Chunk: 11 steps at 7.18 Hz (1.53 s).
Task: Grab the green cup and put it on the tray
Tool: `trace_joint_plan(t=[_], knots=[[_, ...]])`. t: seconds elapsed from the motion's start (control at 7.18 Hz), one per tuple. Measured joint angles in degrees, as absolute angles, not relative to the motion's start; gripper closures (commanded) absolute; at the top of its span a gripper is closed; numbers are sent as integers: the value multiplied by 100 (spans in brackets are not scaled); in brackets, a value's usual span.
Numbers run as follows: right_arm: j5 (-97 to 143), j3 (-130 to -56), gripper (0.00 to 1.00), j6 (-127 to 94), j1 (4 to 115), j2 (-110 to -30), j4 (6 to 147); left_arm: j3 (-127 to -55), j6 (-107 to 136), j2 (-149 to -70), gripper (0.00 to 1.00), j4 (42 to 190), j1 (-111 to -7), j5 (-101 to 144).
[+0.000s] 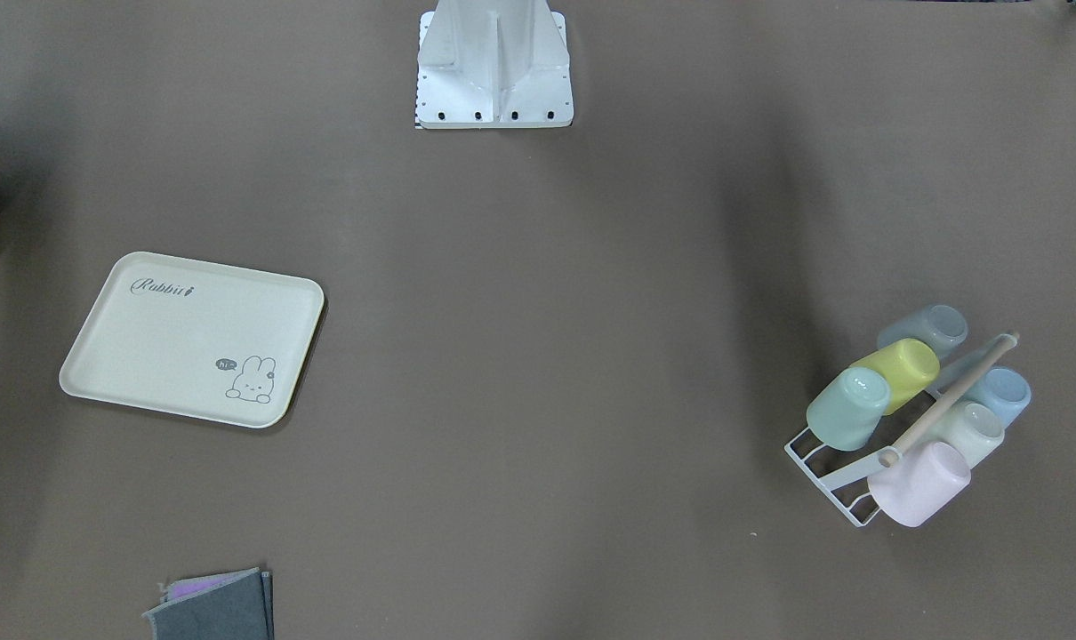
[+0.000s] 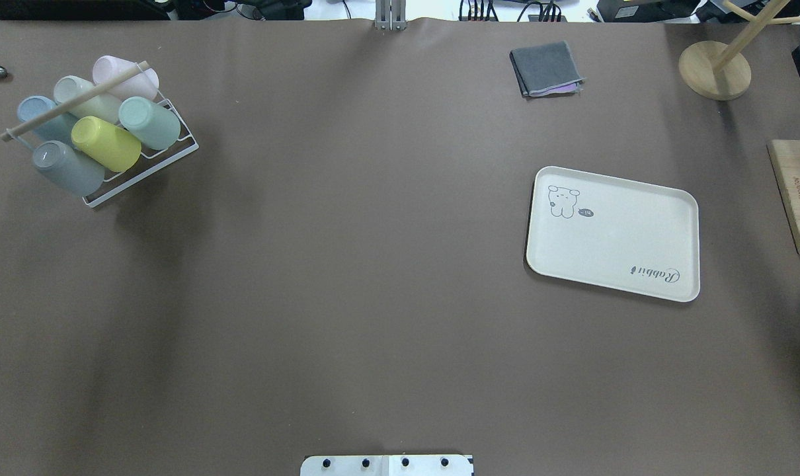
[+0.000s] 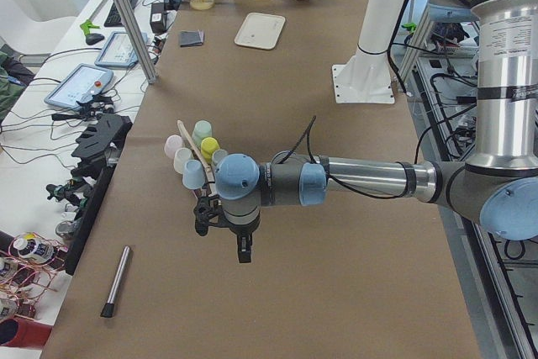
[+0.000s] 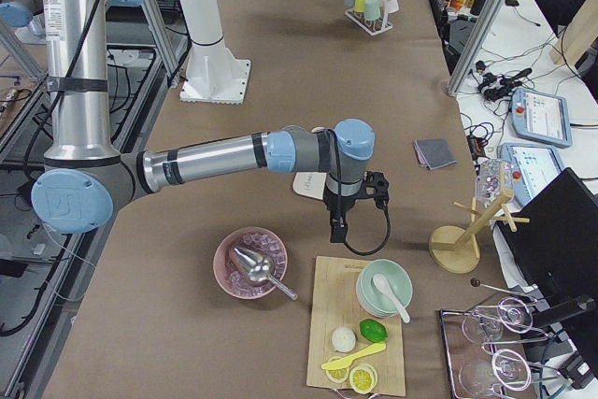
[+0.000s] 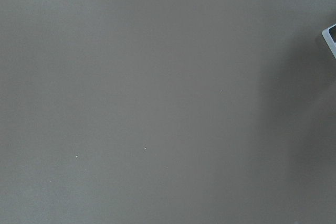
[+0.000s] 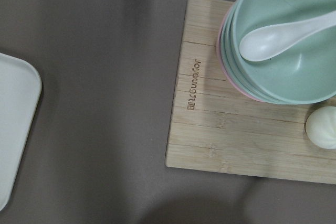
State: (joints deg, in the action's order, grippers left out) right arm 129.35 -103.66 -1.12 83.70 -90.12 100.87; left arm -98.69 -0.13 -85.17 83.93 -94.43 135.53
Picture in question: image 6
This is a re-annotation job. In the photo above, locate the white serving tray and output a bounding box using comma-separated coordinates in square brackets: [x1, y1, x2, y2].
[1, 54, 42, 209]

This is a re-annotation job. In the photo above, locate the bamboo cutting board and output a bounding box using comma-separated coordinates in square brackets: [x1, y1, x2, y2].
[165, 0, 335, 184]

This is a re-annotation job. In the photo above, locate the green bowl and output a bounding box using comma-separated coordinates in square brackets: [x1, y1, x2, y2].
[230, 0, 335, 104]
[224, 4, 286, 104]
[216, 6, 266, 102]

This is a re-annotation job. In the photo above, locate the white ceramic spoon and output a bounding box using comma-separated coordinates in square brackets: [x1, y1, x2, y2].
[239, 11, 335, 62]

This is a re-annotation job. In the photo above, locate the top green bowl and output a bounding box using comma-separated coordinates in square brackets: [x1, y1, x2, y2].
[230, 0, 335, 104]

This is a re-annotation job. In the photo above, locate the white steamed bun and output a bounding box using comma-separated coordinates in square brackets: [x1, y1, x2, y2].
[305, 106, 335, 150]

